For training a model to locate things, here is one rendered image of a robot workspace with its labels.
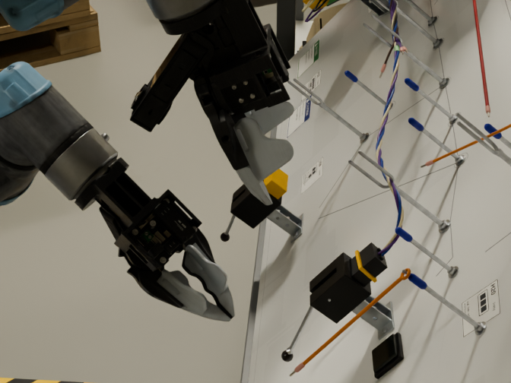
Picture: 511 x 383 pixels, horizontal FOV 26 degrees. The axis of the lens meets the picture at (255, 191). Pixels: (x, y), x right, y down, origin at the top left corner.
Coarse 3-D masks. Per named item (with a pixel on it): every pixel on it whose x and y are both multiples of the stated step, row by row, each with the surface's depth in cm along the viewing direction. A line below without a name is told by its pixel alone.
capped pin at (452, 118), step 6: (408, 78) 137; (408, 84) 137; (414, 84) 137; (414, 90) 137; (420, 90) 137; (426, 96) 138; (432, 102) 138; (438, 108) 138; (450, 114) 139; (450, 120) 139; (456, 120) 139
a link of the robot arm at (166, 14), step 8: (152, 0) 101; (160, 0) 100; (168, 0) 100; (176, 0) 100; (184, 0) 100; (192, 0) 100; (200, 0) 100; (208, 0) 100; (152, 8) 102; (160, 8) 101; (168, 8) 100; (176, 8) 100; (184, 8) 100; (192, 8) 100; (200, 8) 101; (160, 16) 102; (168, 16) 101; (176, 16) 101; (184, 16) 101
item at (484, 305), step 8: (496, 280) 111; (488, 288) 111; (496, 288) 110; (472, 296) 113; (480, 296) 112; (488, 296) 111; (496, 296) 109; (464, 304) 113; (472, 304) 112; (480, 304) 111; (488, 304) 110; (496, 304) 109; (464, 312) 112; (472, 312) 111; (480, 312) 110; (488, 312) 109; (496, 312) 108; (464, 320) 112; (480, 320) 109; (488, 320) 108; (464, 328) 111; (472, 328) 110; (464, 336) 110
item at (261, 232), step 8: (272, 136) 191; (264, 224) 170; (264, 232) 169; (264, 240) 167; (256, 256) 164; (256, 264) 163; (256, 272) 161; (256, 280) 160; (256, 288) 158; (256, 296) 157; (256, 304) 156; (248, 320) 153; (248, 328) 152; (248, 336) 150; (248, 344) 149; (248, 352) 148; (248, 360) 147; (248, 368) 145; (248, 376) 144
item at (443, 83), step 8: (384, 24) 143; (392, 32) 144; (384, 40) 145; (400, 40) 144; (408, 56) 146; (424, 64) 146; (432, 72) 147; (440, 80) 147; (448, 80) 147; (440, 88) 148
